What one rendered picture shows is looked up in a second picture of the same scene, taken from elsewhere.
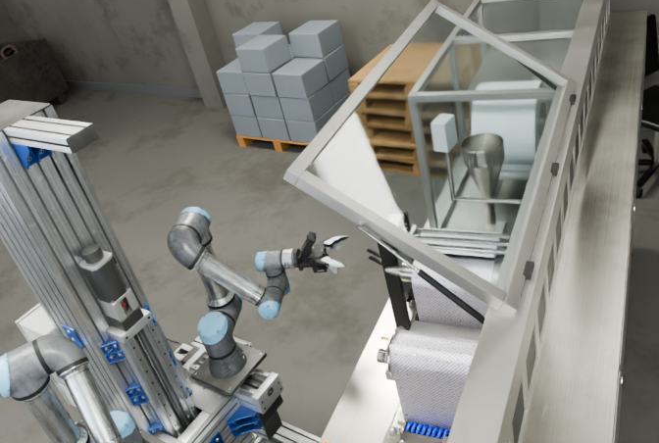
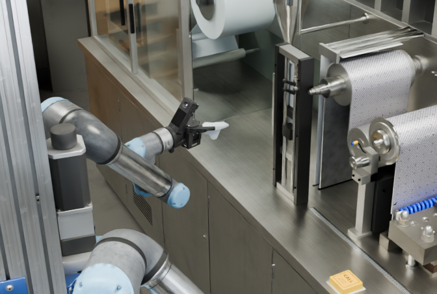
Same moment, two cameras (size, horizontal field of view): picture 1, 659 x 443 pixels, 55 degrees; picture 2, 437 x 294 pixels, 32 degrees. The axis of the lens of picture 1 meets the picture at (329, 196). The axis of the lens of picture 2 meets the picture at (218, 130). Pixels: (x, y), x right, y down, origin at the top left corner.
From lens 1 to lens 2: 2.04 m
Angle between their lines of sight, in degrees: 50
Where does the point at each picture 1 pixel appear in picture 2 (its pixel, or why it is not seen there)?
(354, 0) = not seen: outside the picture
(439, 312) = (368, 112)
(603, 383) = not seen: outside the picture
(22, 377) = (137, 283)
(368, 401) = (314, 241)
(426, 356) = (421, 124)
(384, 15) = not seen: outside the picture
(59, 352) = (147, 240)
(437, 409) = (423, 179)
